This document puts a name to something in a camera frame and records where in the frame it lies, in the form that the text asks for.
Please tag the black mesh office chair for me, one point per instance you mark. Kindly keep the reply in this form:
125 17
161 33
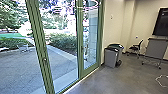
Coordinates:
135 48

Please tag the white wall outlet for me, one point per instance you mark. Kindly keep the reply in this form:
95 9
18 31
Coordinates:
136 36

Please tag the metal outdoor chair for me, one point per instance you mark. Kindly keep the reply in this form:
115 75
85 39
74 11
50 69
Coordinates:
23 48

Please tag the leafy green tree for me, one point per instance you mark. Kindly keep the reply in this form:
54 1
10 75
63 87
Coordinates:
10 15

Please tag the green outdoor canopy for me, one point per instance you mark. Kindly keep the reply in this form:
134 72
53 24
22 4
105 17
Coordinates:
10 34

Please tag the green framed glass door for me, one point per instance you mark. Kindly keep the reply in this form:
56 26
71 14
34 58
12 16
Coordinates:
41 50
80 33

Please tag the large green shrub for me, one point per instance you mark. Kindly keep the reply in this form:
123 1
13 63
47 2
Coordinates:
63 41

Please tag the low green hedge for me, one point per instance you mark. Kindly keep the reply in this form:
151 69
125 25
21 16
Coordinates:
11 42

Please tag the black wall television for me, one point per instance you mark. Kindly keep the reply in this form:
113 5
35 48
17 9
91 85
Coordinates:
161 21

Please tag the grey folded rolling table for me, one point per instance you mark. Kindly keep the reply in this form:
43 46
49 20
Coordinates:
156 48

